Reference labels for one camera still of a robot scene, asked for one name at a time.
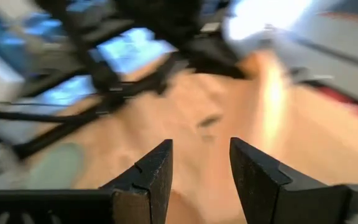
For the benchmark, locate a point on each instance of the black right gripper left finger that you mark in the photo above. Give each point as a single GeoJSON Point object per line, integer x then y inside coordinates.
{"type": "Point", "coordinates": [151, 183]}

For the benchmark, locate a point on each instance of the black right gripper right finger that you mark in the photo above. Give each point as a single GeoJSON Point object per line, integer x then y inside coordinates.
{"type": "Point", "coordinates": [256, 193]}

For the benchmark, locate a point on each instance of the light blue plate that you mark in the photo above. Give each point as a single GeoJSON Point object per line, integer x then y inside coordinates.
{"type": "Point", "coordinates": [57, 168]}

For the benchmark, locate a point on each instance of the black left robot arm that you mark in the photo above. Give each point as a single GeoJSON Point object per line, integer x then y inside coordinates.
{"type": "Point", "coordinates": [172, 21]}

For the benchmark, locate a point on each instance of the red black power box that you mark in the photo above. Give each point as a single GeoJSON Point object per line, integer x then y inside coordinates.
{"type": "Point", "coordinates": [353, 107]}

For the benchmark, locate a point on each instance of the black aluminium rig frame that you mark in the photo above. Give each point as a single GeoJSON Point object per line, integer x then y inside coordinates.
{"type": "Point", "coordinates": [42, 117]}

